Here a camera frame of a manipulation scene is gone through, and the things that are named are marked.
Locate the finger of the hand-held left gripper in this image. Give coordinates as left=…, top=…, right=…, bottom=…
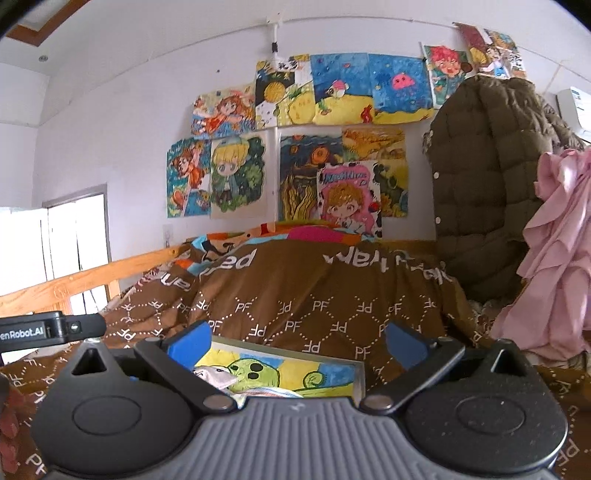
left=64, top=314, right=108, bottom=343

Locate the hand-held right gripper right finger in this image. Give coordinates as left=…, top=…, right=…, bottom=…
left=360, top=322, right=530, bottom=415

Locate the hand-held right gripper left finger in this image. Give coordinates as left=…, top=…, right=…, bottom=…
left=67, top=320, right=236, bottom=412

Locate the grey storage box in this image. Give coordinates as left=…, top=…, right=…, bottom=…
left=203, top=335, right=369, bottom=403

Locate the bright window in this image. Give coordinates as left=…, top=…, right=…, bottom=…
left=0, top=184, right=112, bottom=302

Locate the cartoon printed towel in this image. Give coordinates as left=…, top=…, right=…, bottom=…
left=198, top=347, right=362, bottom=400

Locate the reddish knit cloth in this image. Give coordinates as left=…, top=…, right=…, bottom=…
left=0, top=373, right=25, bottom=474

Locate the brown printed blanket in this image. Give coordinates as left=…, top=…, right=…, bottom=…
left=0, top=239, right=591, bottom=480

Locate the orange and blue patterned blanket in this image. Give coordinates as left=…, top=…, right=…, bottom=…
left=191, top=220, right=385, bottom=265

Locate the brown puffer jacket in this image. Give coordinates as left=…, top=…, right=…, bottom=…
left=422, top=76, right=585, bottom=304

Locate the pink garment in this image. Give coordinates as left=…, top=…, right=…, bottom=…
left=489, top=148, right=591, bottom=359

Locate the white air conditioner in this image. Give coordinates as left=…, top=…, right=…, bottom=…
left=555, top=86, right=591, bottom=142

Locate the wooden bed rail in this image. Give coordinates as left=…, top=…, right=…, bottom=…
left=0, top=244, right=191, bottom=317

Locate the group of colourful wall drawings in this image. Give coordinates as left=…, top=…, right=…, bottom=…
left=166, top=21, right=528, bottom=248

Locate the wooden ceiling frame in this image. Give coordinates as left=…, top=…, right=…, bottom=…
left=4, top=0, right=85, bottom=45

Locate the white wall pipe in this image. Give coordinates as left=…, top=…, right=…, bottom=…
left=264, top=16, right=287, bottom=71

